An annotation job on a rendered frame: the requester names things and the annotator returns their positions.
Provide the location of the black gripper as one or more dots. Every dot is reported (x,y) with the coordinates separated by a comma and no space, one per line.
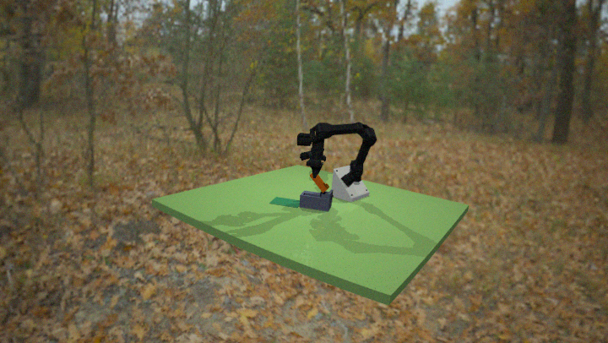
(315,163)

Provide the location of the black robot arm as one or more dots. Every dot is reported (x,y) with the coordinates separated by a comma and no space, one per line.
(325,131)

